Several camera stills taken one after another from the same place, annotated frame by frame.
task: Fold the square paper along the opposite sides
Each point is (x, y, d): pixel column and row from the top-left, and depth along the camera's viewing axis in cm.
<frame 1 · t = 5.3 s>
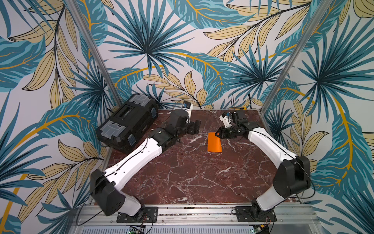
left hand: (194, 122, 74), fingers open
right hand: (217, 133, 86), fingers closed
black plastic toolbox: (139, 111, 97), point 17 cm above the table

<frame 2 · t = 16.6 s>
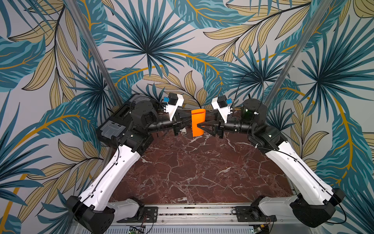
left hand: (195, 119, 55), fingers closed
right hand: (199, 120, 57), fingers open
the named things where they were.

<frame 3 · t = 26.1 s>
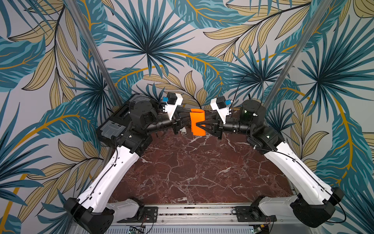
left hand: (193, 116, 56), fingers closed
right hand: (197, 121, 56), fingers closed
the named things where they were.

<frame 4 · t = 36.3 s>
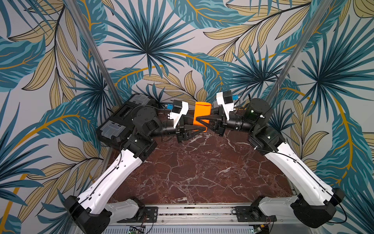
left hand: (203, 128, 51), fingers open
right hand: (197, 116, 52), fingers closed
the named things where they were.

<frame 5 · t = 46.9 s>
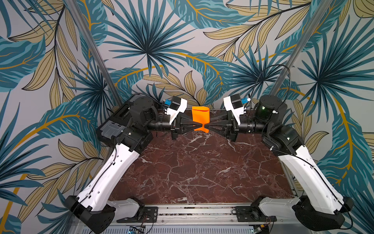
left hand: (199, 127, 50), fingers closed
right hand: (205, 123, 49), fingers closed
the named things where they were.

